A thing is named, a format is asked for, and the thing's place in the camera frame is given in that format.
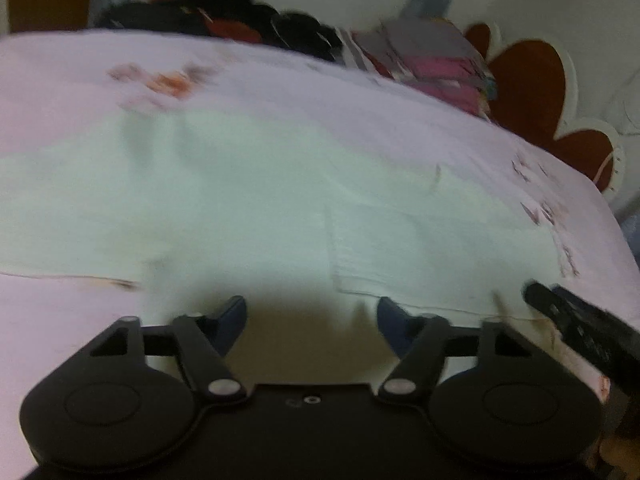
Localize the white knit sweater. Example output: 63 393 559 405
1 110 561 353

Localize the stack of folded clothes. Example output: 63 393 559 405
371 18 497 119

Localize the pile of black clothes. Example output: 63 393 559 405
94 0 343 62

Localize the red and white headboard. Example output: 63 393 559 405
464 23 626 200

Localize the pink floral bed sheet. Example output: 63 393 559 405
1 32 639 479

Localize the striped pillow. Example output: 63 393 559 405
334 28 394 79

